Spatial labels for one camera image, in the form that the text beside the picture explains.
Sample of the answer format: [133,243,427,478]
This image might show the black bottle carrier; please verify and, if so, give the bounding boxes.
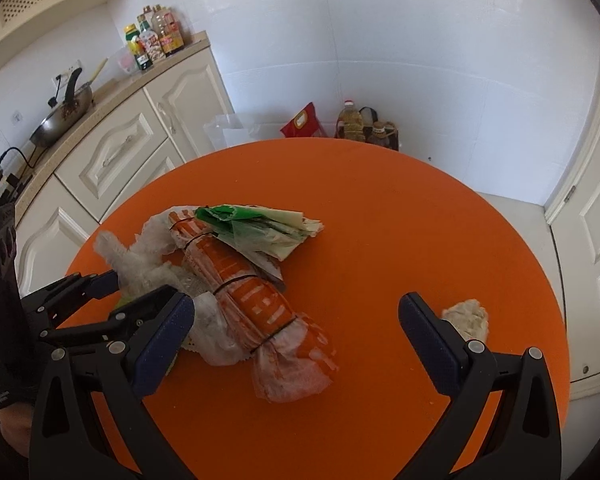
[334,106,401,153]

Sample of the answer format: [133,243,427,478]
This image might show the yellow capped green bottle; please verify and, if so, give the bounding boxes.
[124,23,141,61]

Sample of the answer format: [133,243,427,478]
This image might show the beige countertop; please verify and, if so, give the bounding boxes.
[7,30,210,211]

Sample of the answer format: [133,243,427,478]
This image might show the white red label sauce bottle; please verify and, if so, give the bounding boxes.
[142,20,167,63]

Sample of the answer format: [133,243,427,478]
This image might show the cream base cabinet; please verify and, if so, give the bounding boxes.
[10,52,236,291]

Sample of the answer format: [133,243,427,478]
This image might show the beige wrapper with green end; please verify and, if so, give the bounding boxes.
[196,203,326,281]

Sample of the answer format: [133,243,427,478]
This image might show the steel wok black handle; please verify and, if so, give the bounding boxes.
[29,67,95,148]

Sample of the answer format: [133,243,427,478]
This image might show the white wall socket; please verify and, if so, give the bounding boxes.
[54,60,83,86]

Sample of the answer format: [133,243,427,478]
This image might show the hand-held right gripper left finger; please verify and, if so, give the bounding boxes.
[28,290,201,480]

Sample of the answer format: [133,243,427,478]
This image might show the cream lattice door cabinet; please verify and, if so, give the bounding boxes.
[0,0,138,78]

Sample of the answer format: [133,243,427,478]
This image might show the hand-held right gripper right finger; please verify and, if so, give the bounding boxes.
[398,291,563,480]

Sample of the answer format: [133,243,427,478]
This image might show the clear plastic cup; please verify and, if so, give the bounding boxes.
[112,49,137,77]

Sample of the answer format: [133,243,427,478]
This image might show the red snack bag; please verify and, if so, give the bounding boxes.
[280,102,329,140]

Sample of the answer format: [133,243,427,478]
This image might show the small brown bottle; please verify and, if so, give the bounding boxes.
[369,121,396,151]

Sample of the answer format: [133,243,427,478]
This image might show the person's left forearm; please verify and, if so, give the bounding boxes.
[0,402,33,461]

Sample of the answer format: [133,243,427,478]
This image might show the black power cable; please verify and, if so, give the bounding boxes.
[0,146,35,171]

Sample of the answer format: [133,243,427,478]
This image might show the tan paper ball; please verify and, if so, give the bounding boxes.
[440,299,490,345]

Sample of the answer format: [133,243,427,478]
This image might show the black induction hob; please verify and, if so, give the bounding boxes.
[0,174,33,213]

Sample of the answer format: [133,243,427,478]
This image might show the clear plastic bag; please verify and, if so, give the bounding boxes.
[94,205,206,306]

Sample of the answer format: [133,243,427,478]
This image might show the dark green label bottle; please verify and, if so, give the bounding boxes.
[135,30,155,72]

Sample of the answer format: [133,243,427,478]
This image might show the clear plastic storage container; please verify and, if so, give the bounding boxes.
[203,114,281,151]

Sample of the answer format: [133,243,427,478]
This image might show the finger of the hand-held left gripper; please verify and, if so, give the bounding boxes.
[22,269,120,331]
[36,285,179,357]

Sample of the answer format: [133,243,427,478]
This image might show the round orange table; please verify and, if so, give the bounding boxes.
[62,139,570,480]

